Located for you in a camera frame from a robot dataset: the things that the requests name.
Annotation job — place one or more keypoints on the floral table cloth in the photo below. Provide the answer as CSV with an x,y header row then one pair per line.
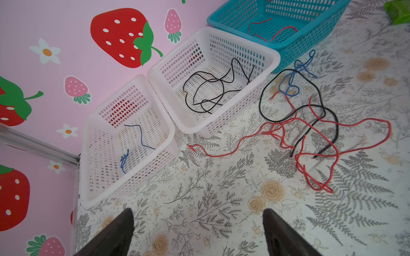
x,y
334,161

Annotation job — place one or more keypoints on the white plastic basket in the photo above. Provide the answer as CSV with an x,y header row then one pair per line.
x,y
127,140
210,78

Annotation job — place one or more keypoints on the middle white plastic basket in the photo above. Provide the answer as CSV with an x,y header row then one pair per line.
x,y
210,78

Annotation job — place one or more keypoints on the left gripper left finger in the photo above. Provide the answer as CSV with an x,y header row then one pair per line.
x,y
114,240

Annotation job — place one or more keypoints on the green candy wrapper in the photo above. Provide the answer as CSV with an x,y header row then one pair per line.
x,y
398,11

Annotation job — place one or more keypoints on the teal plastic basket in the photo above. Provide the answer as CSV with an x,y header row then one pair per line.
x,y
290,27

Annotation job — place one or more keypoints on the left white plastic basket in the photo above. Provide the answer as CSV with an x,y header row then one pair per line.
x,y
127,140

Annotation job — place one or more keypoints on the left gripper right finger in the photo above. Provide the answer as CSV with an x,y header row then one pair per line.
x,y
282,239

